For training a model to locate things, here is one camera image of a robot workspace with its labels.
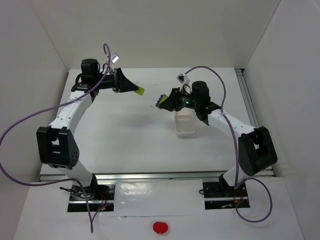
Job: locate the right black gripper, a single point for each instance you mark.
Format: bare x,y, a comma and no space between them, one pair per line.
173,99

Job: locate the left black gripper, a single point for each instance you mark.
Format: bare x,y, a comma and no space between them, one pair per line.
116,80

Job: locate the purple lego brick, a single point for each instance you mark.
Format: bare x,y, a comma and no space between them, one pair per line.
160,100

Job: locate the green lego brick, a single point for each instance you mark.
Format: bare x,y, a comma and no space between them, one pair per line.
140,91

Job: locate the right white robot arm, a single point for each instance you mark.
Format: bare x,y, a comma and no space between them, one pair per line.
254,148

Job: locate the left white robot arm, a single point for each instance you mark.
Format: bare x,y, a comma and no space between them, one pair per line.
56,143

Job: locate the white three-compartment tray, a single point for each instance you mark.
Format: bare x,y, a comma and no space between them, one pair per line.
185,122

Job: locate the red round button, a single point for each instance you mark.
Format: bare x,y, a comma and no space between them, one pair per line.
160,227

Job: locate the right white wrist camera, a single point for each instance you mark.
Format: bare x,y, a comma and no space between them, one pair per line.
183,79

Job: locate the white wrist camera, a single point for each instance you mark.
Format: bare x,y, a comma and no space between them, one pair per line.
114,58
183,79

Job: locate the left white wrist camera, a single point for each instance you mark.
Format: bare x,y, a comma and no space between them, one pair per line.
114,58

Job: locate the aluminium rail right side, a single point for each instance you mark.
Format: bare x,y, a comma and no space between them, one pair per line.
239,72

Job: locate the aluminium rail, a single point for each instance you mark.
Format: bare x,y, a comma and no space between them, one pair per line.
239,72
154,176

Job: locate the aluminium rail front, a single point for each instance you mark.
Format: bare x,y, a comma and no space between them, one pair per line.
154,176

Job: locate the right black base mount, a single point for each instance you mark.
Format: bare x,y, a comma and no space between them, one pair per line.
217,199

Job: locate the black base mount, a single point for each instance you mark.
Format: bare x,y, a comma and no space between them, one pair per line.
217,199
103,198

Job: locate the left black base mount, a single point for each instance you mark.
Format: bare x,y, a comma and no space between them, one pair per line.
103,198

